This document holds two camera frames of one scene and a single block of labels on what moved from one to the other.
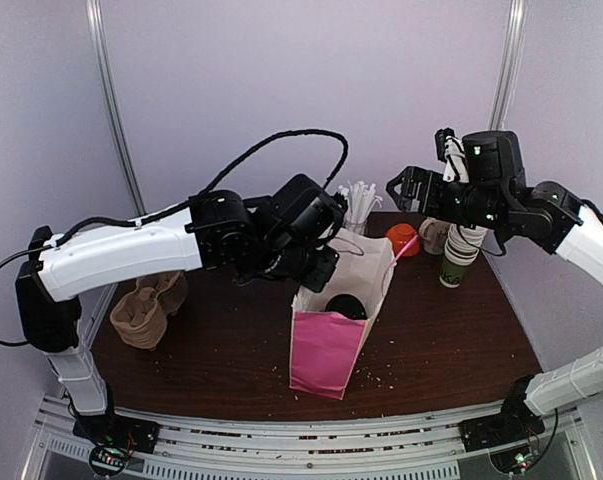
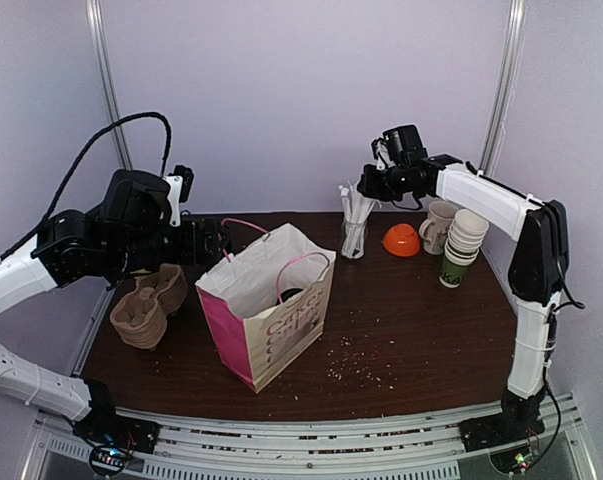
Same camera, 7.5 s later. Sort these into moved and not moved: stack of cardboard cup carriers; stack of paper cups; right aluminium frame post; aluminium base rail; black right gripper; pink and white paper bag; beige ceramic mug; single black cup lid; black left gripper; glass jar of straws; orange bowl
Moved: pink and white paper bag; black right gripper; single black cup lid; black left gripper
Not moved: orange bowl; aluminium base rail; right aluminium frame post; beige ceramic mug; glass jar of straws; stack of cardboard cup carriers; stack of paper cups
